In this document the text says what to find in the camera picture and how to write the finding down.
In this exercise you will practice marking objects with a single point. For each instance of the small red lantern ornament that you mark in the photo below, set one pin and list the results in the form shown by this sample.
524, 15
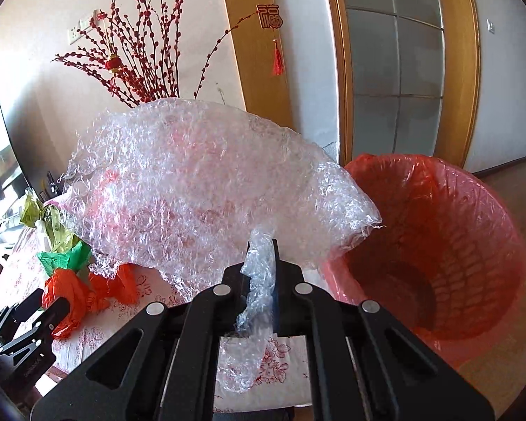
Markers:
113, 63

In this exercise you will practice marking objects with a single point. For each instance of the red lined trash basket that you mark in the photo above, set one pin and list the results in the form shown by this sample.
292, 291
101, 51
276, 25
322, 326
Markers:
447, 260

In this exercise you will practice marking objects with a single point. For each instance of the frosted glass sliding door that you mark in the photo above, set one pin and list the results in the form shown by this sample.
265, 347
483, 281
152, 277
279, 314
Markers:
397, 54

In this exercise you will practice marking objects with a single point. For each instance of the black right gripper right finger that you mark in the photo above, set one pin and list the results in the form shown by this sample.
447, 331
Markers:
364, 364

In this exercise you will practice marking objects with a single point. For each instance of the light green plastic bag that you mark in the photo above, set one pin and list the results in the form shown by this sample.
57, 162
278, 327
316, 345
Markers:
47, 219

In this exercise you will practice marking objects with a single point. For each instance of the dark green plastic bag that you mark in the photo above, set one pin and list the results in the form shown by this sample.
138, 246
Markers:
73, 259

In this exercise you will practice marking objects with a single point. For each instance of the red fu tassel ornament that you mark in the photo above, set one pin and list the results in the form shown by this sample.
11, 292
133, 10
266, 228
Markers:
270, 18

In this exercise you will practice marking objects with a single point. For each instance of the glass tv stand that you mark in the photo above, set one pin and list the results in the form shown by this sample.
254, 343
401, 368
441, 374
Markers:
11, 229

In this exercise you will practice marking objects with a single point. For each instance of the small orange plastic bag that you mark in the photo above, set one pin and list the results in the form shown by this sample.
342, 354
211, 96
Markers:
121, 288

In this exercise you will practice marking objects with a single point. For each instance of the clear bubble wrap sheet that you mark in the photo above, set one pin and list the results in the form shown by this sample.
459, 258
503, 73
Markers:
189, 188

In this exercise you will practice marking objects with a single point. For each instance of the white switch right wall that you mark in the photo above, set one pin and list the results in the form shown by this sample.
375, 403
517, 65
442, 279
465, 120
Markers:
490, 26

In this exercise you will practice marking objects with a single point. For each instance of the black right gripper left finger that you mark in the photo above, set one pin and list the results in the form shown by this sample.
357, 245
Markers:
160, 365

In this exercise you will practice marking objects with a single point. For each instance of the red berry branch bouquet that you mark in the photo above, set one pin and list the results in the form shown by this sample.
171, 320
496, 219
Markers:
149, 48

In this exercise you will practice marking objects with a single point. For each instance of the wooden door frame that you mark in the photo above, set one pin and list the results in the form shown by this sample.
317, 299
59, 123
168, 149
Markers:
462, 79

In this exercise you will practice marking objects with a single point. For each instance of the floral pink white tablecloth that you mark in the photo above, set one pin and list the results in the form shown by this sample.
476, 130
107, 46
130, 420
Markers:
282, 381

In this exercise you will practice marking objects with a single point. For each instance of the black flat television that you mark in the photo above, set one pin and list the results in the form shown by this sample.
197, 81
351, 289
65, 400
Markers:
28, 157

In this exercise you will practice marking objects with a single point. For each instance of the white wall light switch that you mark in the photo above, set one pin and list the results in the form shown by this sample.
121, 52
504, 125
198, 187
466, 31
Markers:
85, 25

